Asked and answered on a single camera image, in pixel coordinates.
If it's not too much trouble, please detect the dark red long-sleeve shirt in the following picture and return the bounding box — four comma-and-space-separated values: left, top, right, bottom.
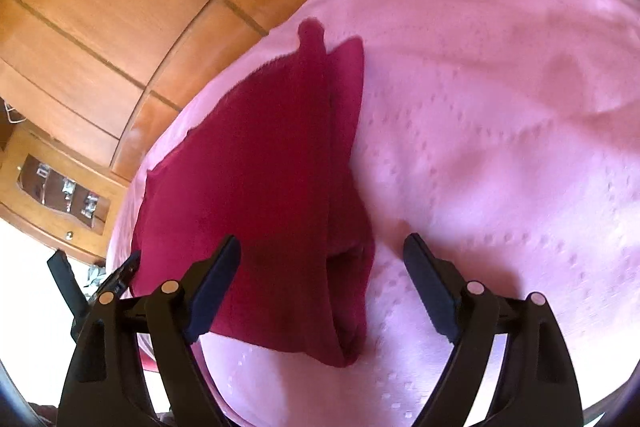
131, 20, 374, 367

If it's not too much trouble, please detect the pink quilted bedspread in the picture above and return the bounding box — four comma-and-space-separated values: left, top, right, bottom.
142, 0, 639, 426

